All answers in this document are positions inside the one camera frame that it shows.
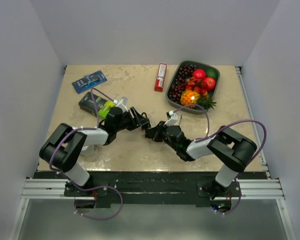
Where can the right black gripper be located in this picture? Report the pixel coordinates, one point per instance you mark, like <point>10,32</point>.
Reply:
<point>156,131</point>

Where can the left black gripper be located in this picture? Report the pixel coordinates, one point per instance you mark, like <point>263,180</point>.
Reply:
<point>136,122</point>

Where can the black padlock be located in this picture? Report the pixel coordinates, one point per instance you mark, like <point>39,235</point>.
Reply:
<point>145,122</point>

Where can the brass padlock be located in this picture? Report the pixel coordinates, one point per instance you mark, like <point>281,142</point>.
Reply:
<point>179,118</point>

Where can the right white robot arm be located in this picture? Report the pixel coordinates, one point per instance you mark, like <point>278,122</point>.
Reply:
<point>232,148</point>

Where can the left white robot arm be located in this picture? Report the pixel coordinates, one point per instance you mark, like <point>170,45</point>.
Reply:
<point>63,147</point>

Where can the red rectangular box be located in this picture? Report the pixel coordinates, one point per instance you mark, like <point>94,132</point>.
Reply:
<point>161,74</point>

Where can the orange toy pineapple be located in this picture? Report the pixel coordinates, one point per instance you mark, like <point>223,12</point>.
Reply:
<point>190,97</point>

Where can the white tape roll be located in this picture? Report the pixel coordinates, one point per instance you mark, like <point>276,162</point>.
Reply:
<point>88,150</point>

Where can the green black product box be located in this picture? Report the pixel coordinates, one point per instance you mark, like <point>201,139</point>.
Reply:
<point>95,105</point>

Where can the grey fruit tray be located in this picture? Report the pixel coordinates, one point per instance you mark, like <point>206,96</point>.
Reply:
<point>198,109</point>

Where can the red leafy fruit cluster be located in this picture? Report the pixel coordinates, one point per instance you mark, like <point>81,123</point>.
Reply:
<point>196,85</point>

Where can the dark red grapes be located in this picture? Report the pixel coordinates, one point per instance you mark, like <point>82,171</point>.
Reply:
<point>177,85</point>

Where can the blue blister pack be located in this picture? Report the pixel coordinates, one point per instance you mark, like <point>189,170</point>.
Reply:
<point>89,81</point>

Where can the red apple upper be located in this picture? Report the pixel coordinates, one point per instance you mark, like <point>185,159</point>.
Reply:
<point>199,74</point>

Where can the red apple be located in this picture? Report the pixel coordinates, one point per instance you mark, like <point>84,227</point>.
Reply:
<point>199,74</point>
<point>209,83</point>

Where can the red apple lower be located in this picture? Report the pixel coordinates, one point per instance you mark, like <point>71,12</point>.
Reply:
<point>209,83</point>

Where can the green lime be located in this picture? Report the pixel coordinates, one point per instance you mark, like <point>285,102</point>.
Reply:
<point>211,73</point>

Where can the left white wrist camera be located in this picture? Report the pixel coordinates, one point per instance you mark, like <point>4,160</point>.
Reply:
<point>121,103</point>

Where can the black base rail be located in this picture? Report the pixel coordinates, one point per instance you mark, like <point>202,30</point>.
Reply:
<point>148,188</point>

